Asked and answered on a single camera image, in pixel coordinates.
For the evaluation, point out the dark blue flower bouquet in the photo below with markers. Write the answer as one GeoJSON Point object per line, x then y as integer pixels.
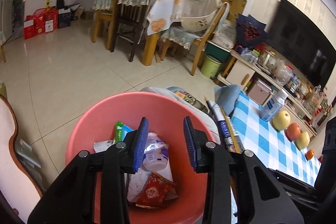
{"type": "Point", "coordinates": [250, 29]}

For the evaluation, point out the white printed sack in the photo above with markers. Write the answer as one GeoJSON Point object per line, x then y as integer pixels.
{"type": "Point", "coordinates": [224, 35]}

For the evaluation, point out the white barcode wrapper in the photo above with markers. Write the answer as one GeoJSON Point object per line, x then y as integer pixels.
{"type": "Point", "coordinates": [103, 145]}

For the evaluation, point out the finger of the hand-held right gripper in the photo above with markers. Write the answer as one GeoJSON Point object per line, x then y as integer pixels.
{"type": "Point", "coordinates": [296, 184]}

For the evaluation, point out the blue denim pillow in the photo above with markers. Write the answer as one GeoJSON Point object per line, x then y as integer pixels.
{"type": "Point", "coordinates": [227, 98]}

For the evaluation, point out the red gift box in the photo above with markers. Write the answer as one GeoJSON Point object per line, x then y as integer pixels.
{"type": "Point", "coordinates": [29, 28]}

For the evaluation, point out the black television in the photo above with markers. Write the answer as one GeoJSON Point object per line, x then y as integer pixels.
{"type": "Point", "coordinates": [302, 37]}

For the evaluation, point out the cream television cabinet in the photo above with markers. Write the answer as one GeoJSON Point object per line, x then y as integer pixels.
{"type": "Point", "coordinates": [241, 71]}

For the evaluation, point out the yellow pear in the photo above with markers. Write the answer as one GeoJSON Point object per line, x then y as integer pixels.
{"type": "Point", "coordinates": [302, 140]}

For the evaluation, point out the red gift bag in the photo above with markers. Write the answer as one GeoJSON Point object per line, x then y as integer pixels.
{"type": "Point", "coordinates": [46, 20]}

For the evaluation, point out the green snack packet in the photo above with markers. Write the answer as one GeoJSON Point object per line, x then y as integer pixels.
{"type": "Point", "coordinates": [119, 132]}

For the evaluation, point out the pink plastic bin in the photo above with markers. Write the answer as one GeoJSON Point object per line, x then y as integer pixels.
{"type": "Point", "coordinates": [110, 113]}

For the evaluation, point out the yellow-green apple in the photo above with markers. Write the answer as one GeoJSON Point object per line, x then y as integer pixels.
{"type": "Point", "coordinates": [281, 120]}

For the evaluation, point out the white blue plastic bottle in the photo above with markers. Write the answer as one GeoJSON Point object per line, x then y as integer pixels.
{"type": "Point", "coordinates": [271, 107]}

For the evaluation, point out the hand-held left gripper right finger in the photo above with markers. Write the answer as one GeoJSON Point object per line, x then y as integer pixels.
{"type": "Point", "coordinates": [190, 145]}

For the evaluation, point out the glass kettle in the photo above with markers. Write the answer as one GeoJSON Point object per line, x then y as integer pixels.
{"type": "Point", "coordinates": [266, 61]}

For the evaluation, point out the dark blue paper bag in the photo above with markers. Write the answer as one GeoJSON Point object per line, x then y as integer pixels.
{"type": "Point", "coordinates": [65, 18]}

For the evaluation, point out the wooden dining table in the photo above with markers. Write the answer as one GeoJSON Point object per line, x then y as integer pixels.
{"type": "Point", "coordinates": [149, 50]}

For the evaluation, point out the cartoon print cushion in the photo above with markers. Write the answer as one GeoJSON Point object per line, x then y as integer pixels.
{"type": "Point", "coordinates": [191, 101]}

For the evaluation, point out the grey metal bracket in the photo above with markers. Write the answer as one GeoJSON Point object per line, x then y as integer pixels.
{"type": "Point", "coordinates": [26, 153]}

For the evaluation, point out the white brown-edged furniture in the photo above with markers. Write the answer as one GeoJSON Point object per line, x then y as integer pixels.
{"type": "Point", "coordinates": [10, 166]}

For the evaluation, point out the orange mandarin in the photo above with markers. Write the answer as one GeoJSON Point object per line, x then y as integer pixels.
{"type": "Point", "coordinates": [309, 155]}

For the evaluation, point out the long blue silver package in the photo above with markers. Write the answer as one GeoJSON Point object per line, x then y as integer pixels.
{"type": "Point", "coordinates": [225, 129]}

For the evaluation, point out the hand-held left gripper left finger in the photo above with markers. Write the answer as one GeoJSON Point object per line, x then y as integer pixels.
{"type": "Point", "coordinates": [139, 145]}

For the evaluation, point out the dried flower bunch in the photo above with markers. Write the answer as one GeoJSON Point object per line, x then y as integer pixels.
{"type": "Point", "coordinates": [317, 100]}

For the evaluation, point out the clear plastic bag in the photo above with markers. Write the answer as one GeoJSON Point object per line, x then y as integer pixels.
{"type": "Point", "coordinates": [282, 71]}

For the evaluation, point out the red snack packet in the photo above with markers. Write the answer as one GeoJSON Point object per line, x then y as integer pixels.
{"type": "Point", "coordinates": [153, 191]}

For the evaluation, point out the grey metal box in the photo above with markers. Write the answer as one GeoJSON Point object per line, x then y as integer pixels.
{"type": "Point", "coordinates": [258, 94]}

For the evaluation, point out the small yogurt bottle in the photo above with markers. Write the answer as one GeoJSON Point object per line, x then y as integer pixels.
{"type": "Point", "coordinates": [155, 158]}

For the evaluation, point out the dark green storage box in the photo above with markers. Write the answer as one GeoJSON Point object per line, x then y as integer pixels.
{"type": "Point", "coordinates": [219, 52]}

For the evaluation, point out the orange print tablecloth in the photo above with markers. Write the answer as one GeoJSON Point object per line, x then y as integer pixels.
{"type": "Point", "coordinates": [160, 14]}

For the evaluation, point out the light wooden chair lace cover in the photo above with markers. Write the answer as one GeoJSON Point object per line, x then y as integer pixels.
{"type": "Point", "coordinates": [207, 35]}

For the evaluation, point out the blue white checkered tablecloth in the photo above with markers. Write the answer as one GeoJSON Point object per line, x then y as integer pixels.
{"type": "Point", "coordinates": [252, 129]}

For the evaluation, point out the red apple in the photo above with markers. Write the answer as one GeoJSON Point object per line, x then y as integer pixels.
{"type": "Point", "coordinates": [293, 132]}

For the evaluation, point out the light green waste bin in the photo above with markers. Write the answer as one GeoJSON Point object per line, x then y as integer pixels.
{"type": "Point", "coordinates": [211, 67]}

